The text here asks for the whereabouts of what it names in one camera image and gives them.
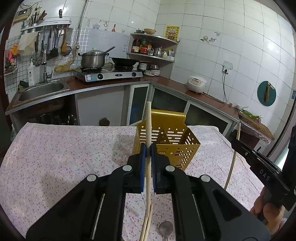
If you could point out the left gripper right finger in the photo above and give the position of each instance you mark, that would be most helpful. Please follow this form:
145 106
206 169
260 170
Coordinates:
202 209

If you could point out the pink floral tablecloth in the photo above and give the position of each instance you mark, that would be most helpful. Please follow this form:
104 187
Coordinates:
44 162

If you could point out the wall power socket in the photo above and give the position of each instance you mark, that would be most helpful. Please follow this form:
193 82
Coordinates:
227 67

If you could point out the wooden chopstick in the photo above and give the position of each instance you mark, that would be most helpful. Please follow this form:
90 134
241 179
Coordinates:
233 158
148 152
144 227
148 222

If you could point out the steel cooking pot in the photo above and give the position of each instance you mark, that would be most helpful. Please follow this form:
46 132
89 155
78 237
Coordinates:
94 58

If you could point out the white soap bottle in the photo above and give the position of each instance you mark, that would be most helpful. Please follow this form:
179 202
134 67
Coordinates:
31 75

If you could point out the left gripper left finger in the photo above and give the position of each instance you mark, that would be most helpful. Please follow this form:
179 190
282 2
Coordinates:
94 208

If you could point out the wall utensil rack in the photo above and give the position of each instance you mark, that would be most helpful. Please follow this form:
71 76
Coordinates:
40 35

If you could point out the metal spoon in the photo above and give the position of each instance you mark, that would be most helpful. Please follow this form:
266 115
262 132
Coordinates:
165 230

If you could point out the right hand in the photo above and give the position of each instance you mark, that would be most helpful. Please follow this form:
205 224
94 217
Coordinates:
272 214

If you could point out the yellow perforated utensil holder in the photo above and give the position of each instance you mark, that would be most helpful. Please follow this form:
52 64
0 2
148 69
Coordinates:
173 137

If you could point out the wooden board with vegetables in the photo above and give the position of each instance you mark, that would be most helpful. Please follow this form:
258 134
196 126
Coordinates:
251 124

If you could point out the black wok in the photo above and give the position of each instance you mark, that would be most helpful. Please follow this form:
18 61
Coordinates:
123 62

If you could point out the kitchen counter cabinets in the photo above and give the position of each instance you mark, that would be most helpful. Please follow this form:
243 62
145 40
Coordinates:
122 103

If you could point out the yellow wall poster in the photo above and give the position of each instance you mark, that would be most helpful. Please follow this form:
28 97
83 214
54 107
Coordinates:
172 33

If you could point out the steel sink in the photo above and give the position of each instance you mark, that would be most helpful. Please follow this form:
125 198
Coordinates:
39 91

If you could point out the silver gas stove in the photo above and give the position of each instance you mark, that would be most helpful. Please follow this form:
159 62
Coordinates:
89 75

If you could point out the white rice cooker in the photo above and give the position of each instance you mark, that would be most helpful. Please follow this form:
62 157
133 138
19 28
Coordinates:
197 84

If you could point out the teal round cutting board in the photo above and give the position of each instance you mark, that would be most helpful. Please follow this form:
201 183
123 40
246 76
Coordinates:
266 93

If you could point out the corner shelf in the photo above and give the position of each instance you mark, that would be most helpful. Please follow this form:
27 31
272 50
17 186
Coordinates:
153 49

